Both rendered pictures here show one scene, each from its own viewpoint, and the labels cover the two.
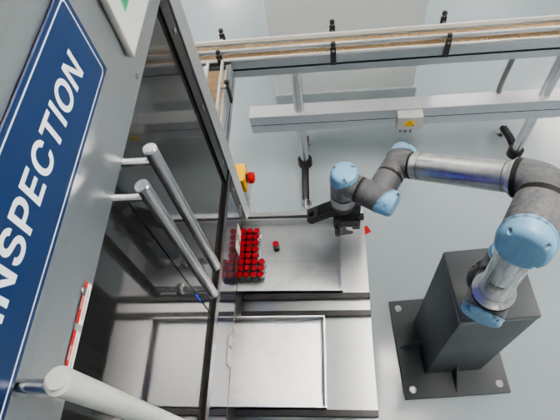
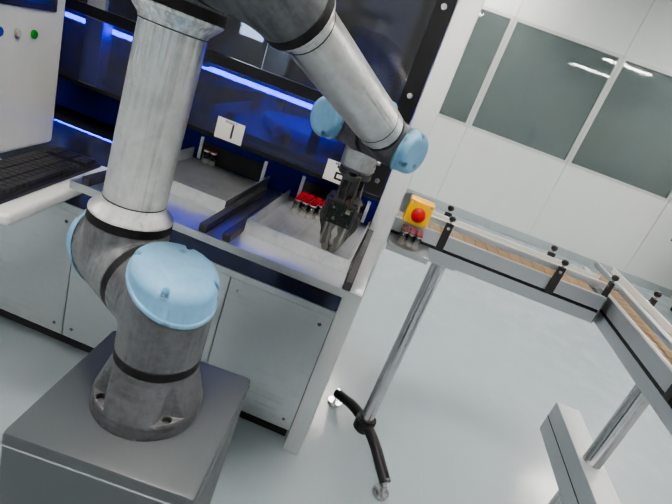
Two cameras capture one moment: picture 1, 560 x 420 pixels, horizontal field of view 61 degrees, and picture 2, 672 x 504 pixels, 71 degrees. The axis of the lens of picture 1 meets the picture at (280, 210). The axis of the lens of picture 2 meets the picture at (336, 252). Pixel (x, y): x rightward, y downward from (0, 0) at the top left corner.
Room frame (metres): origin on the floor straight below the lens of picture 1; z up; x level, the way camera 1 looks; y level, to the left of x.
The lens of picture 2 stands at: (0.58, -1.18, 1.32)
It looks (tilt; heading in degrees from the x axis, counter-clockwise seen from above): 22 degrees down; 81
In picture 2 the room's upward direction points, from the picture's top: 20 degrees clockwise
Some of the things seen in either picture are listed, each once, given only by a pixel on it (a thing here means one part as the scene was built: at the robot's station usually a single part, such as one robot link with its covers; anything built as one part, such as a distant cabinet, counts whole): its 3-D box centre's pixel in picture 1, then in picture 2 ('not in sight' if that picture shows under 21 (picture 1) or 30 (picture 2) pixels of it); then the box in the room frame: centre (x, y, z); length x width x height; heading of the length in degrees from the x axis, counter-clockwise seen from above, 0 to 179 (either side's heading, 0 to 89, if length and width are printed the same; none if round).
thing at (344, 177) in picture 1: (344, 182); not in sight; (0.71, -0.19, 1.22); 0.09 x 0.08 x 0.11; 46
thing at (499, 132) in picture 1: (512, 156); not in sight; (1.37, -1.32, 0.07); 0.50 x 0.08 x 0.14; 168
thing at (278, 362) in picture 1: (267, 360); (206, 176); (0.36, 0.13, 0.90); 0.34 x 0.26 x 0.04; 78
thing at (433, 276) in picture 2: not in sight; (398, 351); (1.13, 0.23, 0.46); 0.09 x 0.09 x 0.77; 78
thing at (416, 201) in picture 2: (236, 177); (418, 211); (0.96, 0.12, 1.00); 0.08 x 0.07 x 0.07; 78
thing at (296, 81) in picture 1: (300, 121); (575, 484); (1.61, -0.20, 0.46); 0.09 x 0.09 x 0.77; 78
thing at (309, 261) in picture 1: (289, 255); (314, 226); (0.68, 0.00, 0.90); 0.34 x 0.26 x 0.04; 77
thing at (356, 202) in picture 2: (345, 211); (346, 196); (0.71, -0.19, 1.06); 0.09 x 0.08 x 0.12; 78
